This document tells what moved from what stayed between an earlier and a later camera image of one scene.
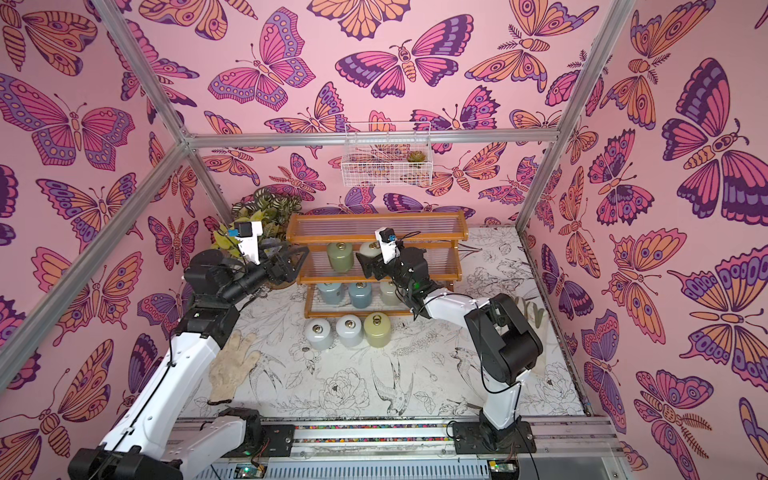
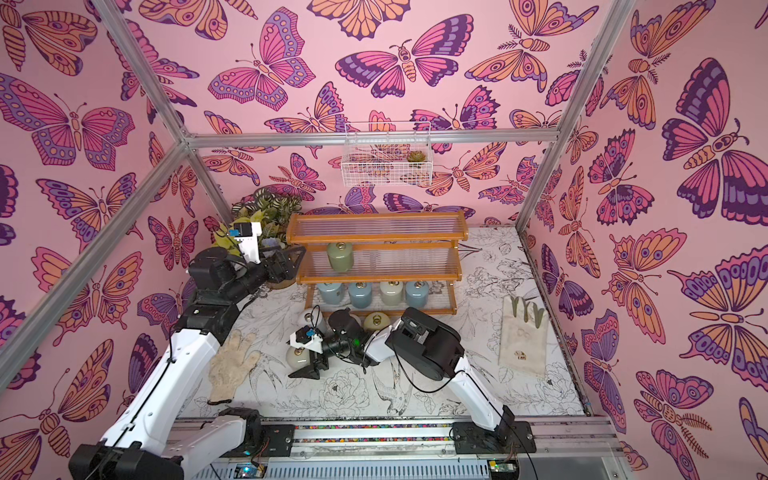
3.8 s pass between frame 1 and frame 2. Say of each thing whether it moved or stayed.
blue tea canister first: stayed
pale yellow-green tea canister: stayed
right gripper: moved
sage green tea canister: stayed
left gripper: stayed
